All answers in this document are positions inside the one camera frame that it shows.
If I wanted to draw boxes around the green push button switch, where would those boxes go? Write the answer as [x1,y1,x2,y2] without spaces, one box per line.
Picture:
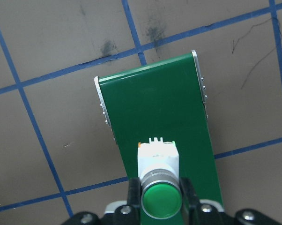
[137,137,183,220]

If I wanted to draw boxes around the green belt conveyor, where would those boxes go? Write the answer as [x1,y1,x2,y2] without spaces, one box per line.
[94,50,226,225]

